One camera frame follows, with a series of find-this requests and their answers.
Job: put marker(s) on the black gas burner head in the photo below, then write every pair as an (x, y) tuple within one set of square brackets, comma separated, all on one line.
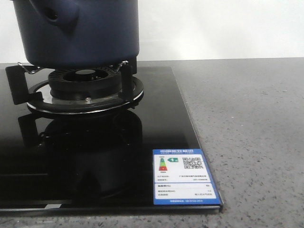
[(78, 84)]

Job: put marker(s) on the dark blue cooking pot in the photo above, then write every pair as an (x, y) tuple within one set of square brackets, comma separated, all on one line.
[(66, 34)]

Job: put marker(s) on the blue energy efficiency label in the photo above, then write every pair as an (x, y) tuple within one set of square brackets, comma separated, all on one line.
[(182, 177)]

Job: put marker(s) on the black glass gas stove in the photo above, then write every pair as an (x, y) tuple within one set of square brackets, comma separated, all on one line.
[(92, 164)]

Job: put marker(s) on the black metal pot support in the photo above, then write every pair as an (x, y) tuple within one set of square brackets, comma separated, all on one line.
[(39, 99)]

